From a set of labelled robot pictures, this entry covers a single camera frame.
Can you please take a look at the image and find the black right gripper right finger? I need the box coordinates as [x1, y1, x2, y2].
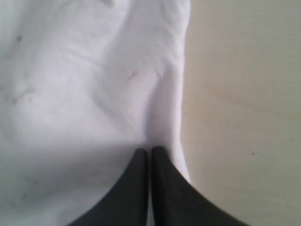
[151, 146, 244, 226]

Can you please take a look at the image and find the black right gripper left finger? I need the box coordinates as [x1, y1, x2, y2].
[70, 149, 149, 226]

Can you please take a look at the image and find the white t-shirt red logo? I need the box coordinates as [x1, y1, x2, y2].
[0, 0, 190, 226]

